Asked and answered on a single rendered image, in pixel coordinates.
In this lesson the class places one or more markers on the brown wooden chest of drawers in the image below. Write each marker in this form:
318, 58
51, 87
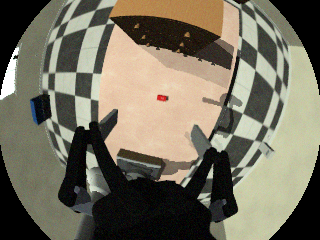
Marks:
204, 14

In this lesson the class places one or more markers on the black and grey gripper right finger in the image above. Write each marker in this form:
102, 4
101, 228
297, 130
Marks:
223, 203

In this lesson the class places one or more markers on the small red block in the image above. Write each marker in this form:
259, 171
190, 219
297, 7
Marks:
161, 97

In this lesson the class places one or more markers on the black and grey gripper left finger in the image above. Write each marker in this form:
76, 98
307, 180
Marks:
73, 191

